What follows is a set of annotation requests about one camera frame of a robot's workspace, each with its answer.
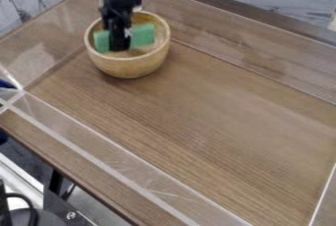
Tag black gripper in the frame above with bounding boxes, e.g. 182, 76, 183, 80
101, 0, 142, 52

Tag green rectangular block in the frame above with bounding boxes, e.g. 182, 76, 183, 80
94, 23, 155, 53

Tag light brown wooden bowl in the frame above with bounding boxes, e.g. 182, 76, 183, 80
85, 11, 171, 79

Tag blue object at edge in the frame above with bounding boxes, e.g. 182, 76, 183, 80
0, 79, 17, 89

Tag black table leg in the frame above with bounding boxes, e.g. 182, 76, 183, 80
49, 170, 63, 195

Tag clear acrylic tray wall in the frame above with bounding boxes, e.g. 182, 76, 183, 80
0, 0, 336, 226

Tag black metal base plate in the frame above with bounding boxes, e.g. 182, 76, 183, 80
43, 189, 98, 226

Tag black cable loop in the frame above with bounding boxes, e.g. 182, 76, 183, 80
5, 193, 41, 226

